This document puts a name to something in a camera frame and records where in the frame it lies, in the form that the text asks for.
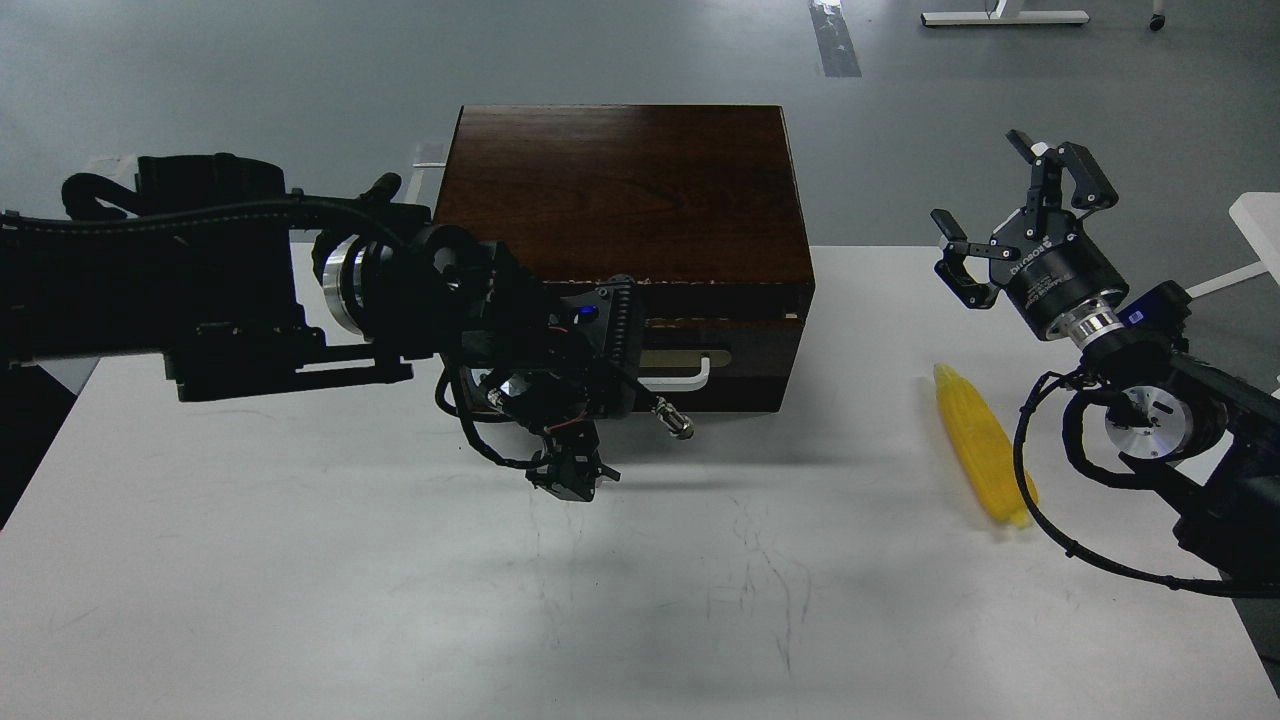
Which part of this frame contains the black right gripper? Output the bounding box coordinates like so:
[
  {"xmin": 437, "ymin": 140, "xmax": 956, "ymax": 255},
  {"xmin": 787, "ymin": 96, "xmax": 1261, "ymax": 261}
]
[{"xmin": 931, "ymin": 129, "xmax": 1130, "ymax": 341}]

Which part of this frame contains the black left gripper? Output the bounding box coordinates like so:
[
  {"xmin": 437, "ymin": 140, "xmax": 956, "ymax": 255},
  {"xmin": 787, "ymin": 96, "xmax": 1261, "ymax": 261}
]
[{"xmin": 480, "ymin": 365, "xmax": 641, "ymax": 501}]

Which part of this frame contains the wooden drawer with white handle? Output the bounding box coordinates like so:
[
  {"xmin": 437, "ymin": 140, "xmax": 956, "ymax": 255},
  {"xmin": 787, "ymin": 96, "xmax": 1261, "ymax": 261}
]
[{"xmin": 640, "ymin": 287, "xmax": 814, "ymax": 413}]

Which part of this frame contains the yellow corn cob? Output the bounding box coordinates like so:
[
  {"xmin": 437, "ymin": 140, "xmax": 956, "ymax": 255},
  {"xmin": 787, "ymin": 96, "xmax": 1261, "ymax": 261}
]
[{"xmin": 933, "ymin": 363, "xmax": 1033, "ymax": 528}]

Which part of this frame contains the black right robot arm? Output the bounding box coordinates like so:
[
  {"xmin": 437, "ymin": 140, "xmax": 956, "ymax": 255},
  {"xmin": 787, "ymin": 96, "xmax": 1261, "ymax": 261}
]
[{"xmin": 931, "ymin": 129, "xmax": 1279, "ymax": 600}]

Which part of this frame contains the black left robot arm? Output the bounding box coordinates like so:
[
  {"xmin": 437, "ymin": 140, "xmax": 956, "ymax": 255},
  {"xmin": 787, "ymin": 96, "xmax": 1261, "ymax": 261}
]
[{"xmin": 3, "ymin": 152, "xmax": 692, "ymax": 502}]

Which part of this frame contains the dark wooden drawer cabinet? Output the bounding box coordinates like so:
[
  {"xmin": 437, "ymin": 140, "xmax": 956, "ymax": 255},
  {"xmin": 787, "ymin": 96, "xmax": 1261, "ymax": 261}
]
[{"xmin": 430, "ymin": 104, "xmax": 817, "ymax": 414}]

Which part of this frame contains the white table leg base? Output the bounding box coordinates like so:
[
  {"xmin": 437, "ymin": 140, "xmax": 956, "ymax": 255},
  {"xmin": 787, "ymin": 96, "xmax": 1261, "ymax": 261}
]
[{"xmin": 920, "ymin": 1, "xmax": 1091, "ymax": 28}]

